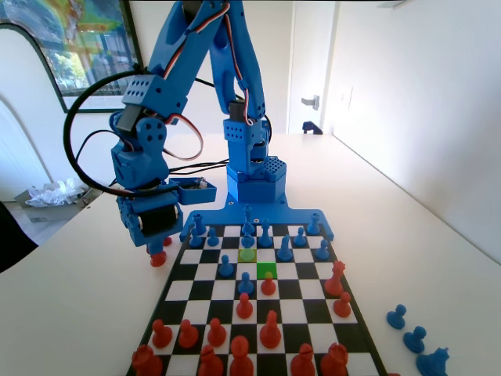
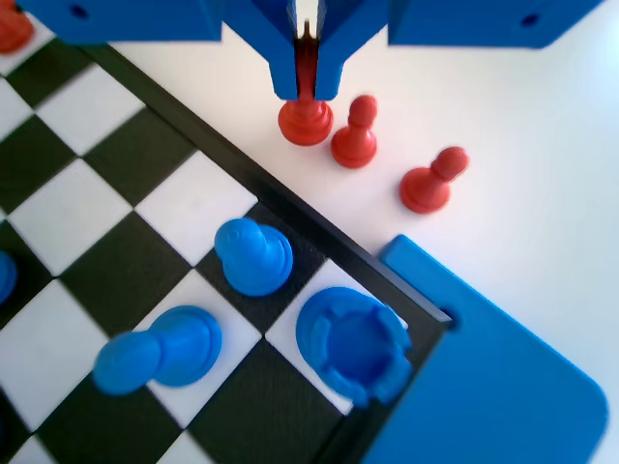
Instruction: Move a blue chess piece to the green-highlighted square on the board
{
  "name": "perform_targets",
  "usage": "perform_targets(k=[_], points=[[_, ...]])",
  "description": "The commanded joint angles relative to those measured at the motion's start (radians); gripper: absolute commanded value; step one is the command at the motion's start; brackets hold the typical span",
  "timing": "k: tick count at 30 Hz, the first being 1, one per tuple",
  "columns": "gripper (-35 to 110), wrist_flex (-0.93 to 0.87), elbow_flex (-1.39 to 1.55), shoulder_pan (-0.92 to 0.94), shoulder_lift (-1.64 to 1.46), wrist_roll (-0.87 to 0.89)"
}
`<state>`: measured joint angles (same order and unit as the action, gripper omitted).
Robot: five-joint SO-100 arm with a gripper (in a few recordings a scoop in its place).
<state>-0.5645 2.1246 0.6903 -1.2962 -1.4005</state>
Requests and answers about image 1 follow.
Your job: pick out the blue printed robot arm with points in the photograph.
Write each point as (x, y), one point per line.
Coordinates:
(250, 58)

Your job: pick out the blue rook chess piece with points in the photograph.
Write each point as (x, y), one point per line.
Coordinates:
(312, 226)
(199, 223)

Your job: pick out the blue king chess piece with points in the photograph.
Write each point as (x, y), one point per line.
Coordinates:
(247, 214)

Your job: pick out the blue queen chess piece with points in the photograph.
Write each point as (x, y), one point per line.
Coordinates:
(265, 237)

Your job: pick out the blue knight chess piece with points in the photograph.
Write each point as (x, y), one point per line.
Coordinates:
(284, 250)
(430, 364)

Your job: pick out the black and white chessboard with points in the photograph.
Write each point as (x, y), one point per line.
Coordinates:
(305, 270)

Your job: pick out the crumpled white plastic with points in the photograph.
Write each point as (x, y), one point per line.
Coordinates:
(55, 194)

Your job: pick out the cardboard box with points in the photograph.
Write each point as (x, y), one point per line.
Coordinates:
(47, 214)

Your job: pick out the black chair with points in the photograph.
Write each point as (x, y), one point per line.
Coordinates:
(13, 243)

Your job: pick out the blue table clamp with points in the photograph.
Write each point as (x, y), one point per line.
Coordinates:
(311, 128)

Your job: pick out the white arched panel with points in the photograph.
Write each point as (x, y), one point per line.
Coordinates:
(19, 70)

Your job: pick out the white door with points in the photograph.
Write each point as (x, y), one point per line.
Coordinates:
(309, 58)

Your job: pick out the blue printed base plate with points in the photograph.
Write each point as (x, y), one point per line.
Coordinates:
(219, 217)

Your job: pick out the dark framed wall poster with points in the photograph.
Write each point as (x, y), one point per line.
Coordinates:
(98, 47)

